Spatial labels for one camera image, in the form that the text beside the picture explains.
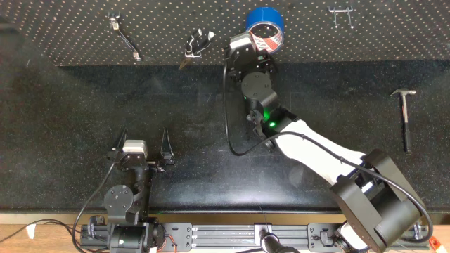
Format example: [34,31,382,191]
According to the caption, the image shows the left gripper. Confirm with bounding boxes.
[107,126,176,173]

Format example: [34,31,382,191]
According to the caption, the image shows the wrench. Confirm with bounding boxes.
[108,16,143,63]

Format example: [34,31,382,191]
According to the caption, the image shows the black and grey pliers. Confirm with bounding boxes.
[179,28,216,70]

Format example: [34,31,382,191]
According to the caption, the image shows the roll of blue tape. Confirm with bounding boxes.
[245,6,285,55]

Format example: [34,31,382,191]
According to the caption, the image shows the black pegboard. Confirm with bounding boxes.
[0,0,450,67]

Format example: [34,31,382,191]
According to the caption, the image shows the hammer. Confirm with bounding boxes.
[390,88,417,154]

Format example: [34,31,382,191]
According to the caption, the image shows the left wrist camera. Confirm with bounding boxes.
[122,139,149,159]

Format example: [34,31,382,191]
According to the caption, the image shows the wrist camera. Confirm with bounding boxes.
[229,32,256,51]
[122,139,149,159]

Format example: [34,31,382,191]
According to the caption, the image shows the mounting rail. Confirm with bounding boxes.
[79,221,430,253]

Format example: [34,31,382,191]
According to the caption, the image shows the thin black cable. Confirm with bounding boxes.
[0,219,75,244]

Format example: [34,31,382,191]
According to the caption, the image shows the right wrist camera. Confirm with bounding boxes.
[229,32,256,51]

